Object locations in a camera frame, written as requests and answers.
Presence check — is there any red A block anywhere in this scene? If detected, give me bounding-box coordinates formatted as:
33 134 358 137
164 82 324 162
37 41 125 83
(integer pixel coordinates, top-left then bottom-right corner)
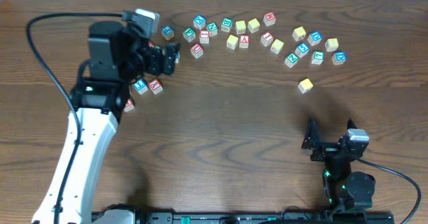
239 34 250 48

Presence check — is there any red I block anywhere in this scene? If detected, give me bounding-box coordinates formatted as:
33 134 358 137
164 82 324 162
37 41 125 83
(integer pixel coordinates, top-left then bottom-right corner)
261 31 274 47

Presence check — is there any blue 2 block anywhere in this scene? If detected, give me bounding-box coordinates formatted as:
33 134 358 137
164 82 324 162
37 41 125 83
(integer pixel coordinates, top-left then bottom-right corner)
175 51 180 64

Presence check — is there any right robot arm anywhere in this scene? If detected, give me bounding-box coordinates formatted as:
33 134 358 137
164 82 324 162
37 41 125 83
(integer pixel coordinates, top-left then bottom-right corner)
302 118 376 221

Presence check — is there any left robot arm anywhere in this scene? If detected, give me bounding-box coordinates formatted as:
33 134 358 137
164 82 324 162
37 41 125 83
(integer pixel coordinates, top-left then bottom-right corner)
31 20 181 223

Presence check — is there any blue P block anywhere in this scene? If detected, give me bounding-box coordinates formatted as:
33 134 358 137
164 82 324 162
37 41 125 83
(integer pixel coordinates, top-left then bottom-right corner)
161 25 175 41

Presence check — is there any green F block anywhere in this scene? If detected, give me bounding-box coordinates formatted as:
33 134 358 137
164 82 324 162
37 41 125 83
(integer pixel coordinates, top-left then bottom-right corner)
183 27 196 43

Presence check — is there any blue T block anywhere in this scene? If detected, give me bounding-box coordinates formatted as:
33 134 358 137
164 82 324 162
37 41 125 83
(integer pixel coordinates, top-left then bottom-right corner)
133 79 148 95

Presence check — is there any red Y block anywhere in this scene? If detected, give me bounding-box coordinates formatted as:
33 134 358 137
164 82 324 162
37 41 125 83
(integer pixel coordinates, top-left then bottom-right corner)
148 79 163 94

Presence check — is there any blue X block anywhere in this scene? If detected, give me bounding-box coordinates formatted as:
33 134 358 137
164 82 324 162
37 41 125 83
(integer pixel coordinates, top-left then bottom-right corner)
193 15 206 30

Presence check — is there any green N block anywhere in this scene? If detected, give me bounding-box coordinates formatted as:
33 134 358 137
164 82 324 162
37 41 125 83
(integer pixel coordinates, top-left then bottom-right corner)
207 23 218 37

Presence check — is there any red U block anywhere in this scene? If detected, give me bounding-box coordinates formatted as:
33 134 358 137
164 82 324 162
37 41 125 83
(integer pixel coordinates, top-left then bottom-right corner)
124 98 134 112

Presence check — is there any yellow block lone right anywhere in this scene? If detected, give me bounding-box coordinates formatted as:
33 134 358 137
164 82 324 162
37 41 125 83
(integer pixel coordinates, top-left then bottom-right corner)
298 78 314 94

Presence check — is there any green B block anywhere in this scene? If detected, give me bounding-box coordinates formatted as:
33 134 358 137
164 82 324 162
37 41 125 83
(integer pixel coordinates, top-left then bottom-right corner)
221 18 233 32

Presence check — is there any yellow block beside A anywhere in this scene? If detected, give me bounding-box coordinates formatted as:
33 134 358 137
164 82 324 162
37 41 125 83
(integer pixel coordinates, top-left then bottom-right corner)
227 35 239 49

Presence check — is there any blue D block lower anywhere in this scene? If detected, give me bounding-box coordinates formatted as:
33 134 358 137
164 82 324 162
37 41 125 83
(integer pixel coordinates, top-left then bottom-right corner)
332 51 347 65

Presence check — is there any blue d block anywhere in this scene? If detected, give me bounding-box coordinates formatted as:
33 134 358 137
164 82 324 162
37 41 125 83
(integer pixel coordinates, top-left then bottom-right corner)
332 51 347 65
308 31 322 46

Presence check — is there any yellow block top middle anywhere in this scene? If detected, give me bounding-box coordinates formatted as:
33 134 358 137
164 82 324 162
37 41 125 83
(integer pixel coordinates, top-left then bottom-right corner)
235 20 247 35

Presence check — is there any green L block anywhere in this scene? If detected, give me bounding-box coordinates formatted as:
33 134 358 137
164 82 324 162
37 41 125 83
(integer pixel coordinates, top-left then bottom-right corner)
311 51 324 65

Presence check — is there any green Z block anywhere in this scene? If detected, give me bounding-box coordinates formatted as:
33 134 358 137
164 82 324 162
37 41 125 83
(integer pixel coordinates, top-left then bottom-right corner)
284 53 299 68

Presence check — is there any yellow block far right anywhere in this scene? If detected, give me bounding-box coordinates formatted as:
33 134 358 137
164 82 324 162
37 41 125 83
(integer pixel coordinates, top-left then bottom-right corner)
325 38 339 52

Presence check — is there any yellow block top right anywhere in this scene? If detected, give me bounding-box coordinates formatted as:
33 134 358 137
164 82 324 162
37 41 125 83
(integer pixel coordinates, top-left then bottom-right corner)
247 18 260 33

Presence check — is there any blue 5 block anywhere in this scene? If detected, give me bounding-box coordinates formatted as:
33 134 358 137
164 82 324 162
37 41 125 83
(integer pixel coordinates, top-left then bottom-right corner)
295 43 310 58

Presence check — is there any blue D block upper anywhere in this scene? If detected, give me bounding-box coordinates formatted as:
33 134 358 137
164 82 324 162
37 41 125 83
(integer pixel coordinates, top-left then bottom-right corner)
308 31 322 46

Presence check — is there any yellow block beside I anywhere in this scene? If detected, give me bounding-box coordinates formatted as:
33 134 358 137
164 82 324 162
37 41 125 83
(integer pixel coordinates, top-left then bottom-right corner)
270 39 284 54

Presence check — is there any yellow block upper right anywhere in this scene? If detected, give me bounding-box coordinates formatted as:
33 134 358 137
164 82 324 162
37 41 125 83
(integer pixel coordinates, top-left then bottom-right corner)
292 26 306 41

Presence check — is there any red H block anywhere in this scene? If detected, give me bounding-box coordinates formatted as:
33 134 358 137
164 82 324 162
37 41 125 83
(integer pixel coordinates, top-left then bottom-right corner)
263 11 276 27

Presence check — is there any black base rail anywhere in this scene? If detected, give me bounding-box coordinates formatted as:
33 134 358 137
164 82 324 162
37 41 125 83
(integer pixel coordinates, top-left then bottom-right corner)
92 211 395 224

